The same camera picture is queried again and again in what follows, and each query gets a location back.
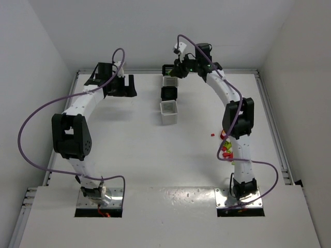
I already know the lime green printed lego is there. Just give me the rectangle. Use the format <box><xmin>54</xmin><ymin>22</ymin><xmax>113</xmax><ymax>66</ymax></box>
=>
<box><xmin>221</xmin><ymin>141</ymin><xmax>232</xmax><ymax>153</ymax></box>

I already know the near black slatted container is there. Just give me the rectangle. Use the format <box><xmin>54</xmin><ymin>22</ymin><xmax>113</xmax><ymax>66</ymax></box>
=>
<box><xmin>161</xmin><ymin>86</ymin><xmax>177</xmax><ymax>101</ymax></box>

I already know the small red lego piece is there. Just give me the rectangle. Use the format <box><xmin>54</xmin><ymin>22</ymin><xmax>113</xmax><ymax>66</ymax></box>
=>
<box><xmin>222</xmin><ymin>152</ymin><xmax>233</xmax><ymax>159</ymax></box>

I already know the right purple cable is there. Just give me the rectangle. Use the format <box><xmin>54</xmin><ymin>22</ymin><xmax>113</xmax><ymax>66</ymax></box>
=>
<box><xmin>176</xmin><ymin>34</ymin><xmax>279</xmax><ymax>210</ymax></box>

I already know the far white slatted container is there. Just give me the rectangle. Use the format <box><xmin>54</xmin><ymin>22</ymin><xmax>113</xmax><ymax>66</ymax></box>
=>
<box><xmin>162</xmin><ymin>75</ymin><xmax>178</xmax><ymax>87</ymax></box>

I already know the far black slatted container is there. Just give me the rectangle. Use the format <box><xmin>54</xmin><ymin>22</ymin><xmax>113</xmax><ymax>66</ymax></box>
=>
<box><xmin>162</xmin><ymin>64</ymin><xmax>174</xmax><ymax>76</ymax></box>

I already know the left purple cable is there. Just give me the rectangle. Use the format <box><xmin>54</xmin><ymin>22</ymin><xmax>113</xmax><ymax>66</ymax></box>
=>
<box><xmin>17</xmin><ymin>48</ymin><xmax>127</xmax><ymax>205</ymax></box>

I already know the white slatted container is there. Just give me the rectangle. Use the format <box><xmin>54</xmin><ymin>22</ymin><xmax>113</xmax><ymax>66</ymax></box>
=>
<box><xmin>160</xmin><ymin>100</ymin><xmax>178</xmax><ymax>126</ymax></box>
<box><xmin>162</xmin><ymin>75</ymin><xmax>178</xmax><ymax>87</ymax></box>

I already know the near white slatted container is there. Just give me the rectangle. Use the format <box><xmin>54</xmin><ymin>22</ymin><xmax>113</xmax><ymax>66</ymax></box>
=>
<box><xmin>160</xmin><ymin>100</ymin><xmax>178</xmax><ymax>126</ymax></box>

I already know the black slatted container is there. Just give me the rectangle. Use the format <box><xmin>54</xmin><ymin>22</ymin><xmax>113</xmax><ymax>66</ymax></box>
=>
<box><xmin>162</xmin><ymin>64</ymin><xmax>174</xmax><ymax>76</ymax></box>
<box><xmin>161</xmin><ymin>86</ymin><xmax>177</xmax><ymax>101</ymax></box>

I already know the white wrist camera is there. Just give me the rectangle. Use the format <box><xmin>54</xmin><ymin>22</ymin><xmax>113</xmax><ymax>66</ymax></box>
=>
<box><xmin>173</xmin><ymin>42</ymin><xmax>187</xmax><ymax>59</ymax></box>
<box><xmin>113</xmin><ymin>61</ymin><xmax>125</xmax><ymax>78</ymax></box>

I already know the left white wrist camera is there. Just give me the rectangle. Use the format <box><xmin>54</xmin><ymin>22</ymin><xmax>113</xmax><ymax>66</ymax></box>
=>
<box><xmin>113</xmin><ymin>61</ymin><xmax>125</xmax><ymax>78</ymax></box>

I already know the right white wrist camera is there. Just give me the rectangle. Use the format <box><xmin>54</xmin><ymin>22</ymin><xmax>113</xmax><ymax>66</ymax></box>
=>
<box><xmin>173</xmin><ymin>42</ymin><xmax>187</xmax><ymax>59</ymax></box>

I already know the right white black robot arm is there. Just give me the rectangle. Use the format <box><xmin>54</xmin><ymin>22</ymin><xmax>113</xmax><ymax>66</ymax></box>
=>
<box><xmin>170</xmin><ymin>42</ymin><xmax>257</xmax><ymax>200</ymax></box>

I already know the purple cable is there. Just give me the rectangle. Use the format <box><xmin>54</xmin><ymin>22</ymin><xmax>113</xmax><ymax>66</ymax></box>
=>
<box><xmin>17</xmin><ymin>48</ymin><xmax>127</xmax><ymax>205</ymax></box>
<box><xmin>176</xmin><ymin>34</ymin><xmax>279</xmax><ymax>210</ymax></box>

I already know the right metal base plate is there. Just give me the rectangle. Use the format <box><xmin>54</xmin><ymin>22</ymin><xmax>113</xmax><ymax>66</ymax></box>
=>
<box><xmin>214</xmin><ymin>188</ymin><xmax>263</xmax><ymax>209</ymax></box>

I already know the red white flower lego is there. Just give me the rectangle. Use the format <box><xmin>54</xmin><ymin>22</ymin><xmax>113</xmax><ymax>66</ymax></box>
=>
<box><xmin>220</xmin><ymin>129</ymin><xmax>227</xmax><ymax>140</ymax></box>

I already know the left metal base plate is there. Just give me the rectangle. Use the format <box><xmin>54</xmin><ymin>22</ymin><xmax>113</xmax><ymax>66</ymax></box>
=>
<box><xmin>76</xmin><ymin>188</ymin><xmax>124</xmax><ymax>209</ymax></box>

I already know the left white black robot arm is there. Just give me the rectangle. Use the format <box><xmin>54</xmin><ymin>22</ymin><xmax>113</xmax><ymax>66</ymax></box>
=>
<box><xmin>51</xmin><ymin>61</ymin><xmax>137</xmax><ymax>207</ymax></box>

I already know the metal base plate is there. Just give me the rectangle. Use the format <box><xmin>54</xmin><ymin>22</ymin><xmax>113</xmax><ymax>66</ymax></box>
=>
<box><xmin>214</xmin><ymin>188</ymin><xmax>263</xmax><ymax>209</ymax></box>
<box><xmin>76</xmin><ymin>188</ymin><xmax>124</xmax><ymax>209</ymax></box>

